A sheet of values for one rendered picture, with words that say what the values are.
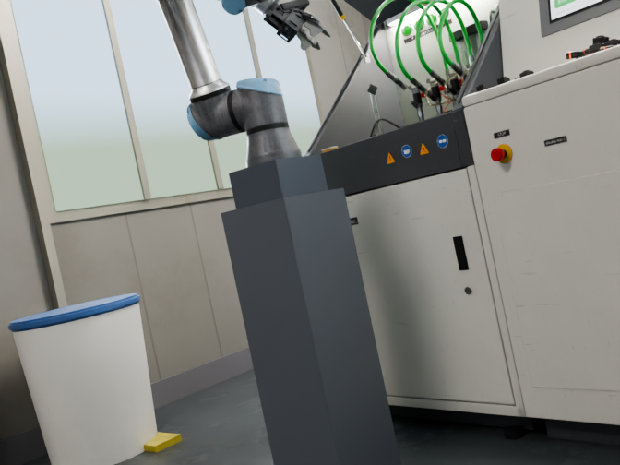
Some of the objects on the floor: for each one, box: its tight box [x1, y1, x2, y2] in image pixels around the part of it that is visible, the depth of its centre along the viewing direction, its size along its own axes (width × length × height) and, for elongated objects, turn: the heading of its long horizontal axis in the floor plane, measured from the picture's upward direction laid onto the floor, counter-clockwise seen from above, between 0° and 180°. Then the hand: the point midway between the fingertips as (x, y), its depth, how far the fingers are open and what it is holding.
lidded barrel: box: [8, 293, 157, 465], centre depth 271 cm, size 48×50×59 cm
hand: (323, 39), depth 227 cm, fingers open, 7 cm apart
